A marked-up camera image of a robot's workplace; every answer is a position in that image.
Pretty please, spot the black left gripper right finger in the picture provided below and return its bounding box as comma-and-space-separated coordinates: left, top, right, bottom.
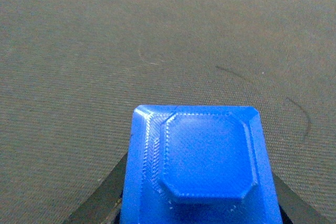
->
273, 174, 331, 224

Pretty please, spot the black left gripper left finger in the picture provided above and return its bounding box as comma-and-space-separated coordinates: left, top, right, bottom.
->
63, 154, 128, 223

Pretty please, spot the blue bottle-shaped block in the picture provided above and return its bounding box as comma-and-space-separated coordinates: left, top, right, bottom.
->
120, 105, 282, 223

